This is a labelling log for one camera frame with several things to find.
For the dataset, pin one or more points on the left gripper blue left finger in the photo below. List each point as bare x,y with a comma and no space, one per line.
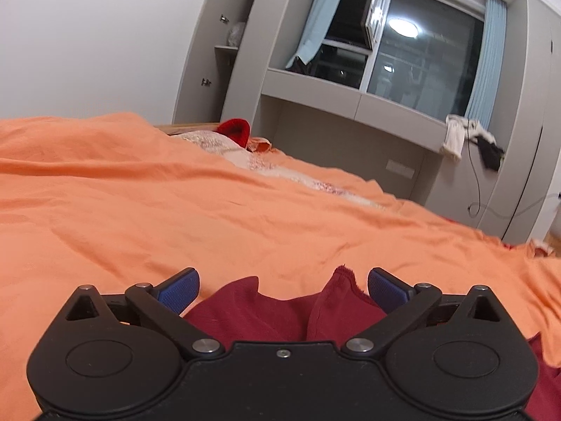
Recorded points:
159,309

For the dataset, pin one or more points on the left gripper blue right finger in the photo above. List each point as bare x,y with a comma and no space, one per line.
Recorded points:
406,307

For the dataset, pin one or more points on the dark red shirt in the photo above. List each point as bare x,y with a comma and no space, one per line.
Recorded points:
283,359

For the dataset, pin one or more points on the orange bed sheet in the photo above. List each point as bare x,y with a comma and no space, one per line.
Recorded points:
112,201

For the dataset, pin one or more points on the grey built-in cabinet unit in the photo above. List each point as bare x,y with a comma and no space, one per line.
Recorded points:
330,124

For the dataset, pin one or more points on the floral pink pillow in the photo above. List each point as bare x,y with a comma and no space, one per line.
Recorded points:
263,159

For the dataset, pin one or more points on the black garment on ledge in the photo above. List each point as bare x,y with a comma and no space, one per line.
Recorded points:
491,154

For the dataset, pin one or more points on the white garment on ledge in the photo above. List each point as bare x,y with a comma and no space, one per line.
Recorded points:
459,129

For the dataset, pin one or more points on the red cloth item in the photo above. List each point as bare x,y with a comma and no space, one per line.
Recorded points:
237,130

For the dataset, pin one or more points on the light blue right curtain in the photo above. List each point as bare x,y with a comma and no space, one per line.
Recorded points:
487,76

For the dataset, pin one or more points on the light blue curtain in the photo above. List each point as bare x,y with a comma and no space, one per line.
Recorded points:
316,27
487,76

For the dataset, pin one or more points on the grey wardrobe door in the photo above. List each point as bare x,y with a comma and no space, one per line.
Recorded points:
210,62

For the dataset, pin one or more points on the window with open pane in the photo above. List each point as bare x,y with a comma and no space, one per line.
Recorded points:
421,54

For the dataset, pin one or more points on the light blue left curtain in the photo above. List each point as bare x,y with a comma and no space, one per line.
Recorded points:
316,27

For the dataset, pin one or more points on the wall socket plate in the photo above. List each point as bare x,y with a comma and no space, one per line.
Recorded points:
400,169

